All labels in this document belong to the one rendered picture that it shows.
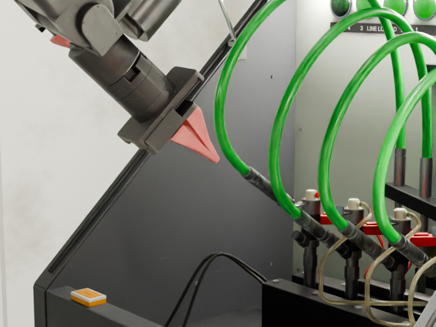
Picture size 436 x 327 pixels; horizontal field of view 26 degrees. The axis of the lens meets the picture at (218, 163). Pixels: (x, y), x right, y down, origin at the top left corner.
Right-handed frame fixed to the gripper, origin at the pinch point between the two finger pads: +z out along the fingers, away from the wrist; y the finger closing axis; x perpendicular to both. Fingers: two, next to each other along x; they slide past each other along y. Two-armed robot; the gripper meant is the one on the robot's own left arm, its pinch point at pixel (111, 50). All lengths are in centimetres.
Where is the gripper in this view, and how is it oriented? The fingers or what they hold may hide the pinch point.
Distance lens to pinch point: 128.3
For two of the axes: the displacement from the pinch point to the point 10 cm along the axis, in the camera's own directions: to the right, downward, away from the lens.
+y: -4.8, 0.6, 8.7
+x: -5.5, 7.6, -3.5
